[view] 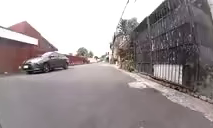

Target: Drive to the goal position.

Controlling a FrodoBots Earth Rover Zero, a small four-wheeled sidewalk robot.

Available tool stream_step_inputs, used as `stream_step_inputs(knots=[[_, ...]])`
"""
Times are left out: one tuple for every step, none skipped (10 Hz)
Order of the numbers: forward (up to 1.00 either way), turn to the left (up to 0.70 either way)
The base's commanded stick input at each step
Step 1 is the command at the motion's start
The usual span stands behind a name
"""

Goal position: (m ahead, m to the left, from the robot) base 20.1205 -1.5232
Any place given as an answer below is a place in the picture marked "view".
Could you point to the red building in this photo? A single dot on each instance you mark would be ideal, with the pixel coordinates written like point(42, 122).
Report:
point(17, 50)

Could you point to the red wall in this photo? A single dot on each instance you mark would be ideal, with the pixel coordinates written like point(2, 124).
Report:
point(76, 60)

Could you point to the grey asphalt road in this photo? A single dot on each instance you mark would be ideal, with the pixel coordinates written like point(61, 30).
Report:
point(90, 96)

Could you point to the pale concrete verge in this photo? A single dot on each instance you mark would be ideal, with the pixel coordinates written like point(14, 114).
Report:
point(180, 95)

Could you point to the dark grey car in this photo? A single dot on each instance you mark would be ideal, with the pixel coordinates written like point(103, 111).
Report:
point(47, 62)

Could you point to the dark metal fence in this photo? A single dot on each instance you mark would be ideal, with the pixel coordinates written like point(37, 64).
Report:
point(174, 43)

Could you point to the distant trees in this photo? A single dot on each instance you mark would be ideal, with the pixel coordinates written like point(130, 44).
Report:
point(84, 52)

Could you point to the overgrown bushes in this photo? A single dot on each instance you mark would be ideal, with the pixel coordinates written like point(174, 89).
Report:
point(124, 43)

